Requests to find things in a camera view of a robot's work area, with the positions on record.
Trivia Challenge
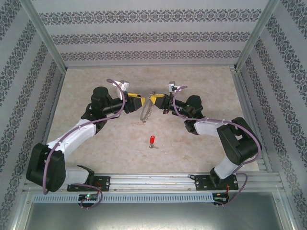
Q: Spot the circuit board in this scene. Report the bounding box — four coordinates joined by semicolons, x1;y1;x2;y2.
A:
78;193;99;202
213;193;230;206

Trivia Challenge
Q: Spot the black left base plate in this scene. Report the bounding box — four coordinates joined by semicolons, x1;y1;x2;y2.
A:
67;176;111;192

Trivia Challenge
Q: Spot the slotted grey cable duct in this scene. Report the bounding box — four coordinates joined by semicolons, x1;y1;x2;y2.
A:
32;193;214;204

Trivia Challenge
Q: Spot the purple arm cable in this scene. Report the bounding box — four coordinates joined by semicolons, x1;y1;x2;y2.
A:
42;78;126;211
171;85;262;207

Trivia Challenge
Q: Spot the grey metal sheet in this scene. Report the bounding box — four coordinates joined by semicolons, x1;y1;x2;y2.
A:
14;188;297;230

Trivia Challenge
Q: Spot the aluminium frame post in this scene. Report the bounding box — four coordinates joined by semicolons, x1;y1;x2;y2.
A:
234;0;281;71
20;0;67;71

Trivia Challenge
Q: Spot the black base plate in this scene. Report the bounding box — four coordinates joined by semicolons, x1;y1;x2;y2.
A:
194;174;239;192
67;176;111;192

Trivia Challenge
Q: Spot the large metal keyring band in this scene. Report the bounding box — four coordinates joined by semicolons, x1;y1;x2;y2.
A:
139;91;155;125

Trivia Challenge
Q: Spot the left circuit board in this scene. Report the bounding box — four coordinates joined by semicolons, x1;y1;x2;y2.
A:
78;193;99;202

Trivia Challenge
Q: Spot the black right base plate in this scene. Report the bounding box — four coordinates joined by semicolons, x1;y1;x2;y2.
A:
194;174;239;192

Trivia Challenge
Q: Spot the right circuit board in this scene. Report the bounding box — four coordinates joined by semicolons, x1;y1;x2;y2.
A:
213;193;230;206

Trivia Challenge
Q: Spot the aluminium side rail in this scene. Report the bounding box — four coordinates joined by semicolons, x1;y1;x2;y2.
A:
33;71;66;173
230;66;273;173

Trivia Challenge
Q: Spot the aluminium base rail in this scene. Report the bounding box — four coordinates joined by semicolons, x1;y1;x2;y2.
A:
23;172;283;194

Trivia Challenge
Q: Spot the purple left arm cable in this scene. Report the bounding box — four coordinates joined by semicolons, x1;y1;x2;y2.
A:
42;78;126;211

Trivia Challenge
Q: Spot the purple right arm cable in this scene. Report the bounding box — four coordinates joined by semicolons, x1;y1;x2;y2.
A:
171;85;262;207

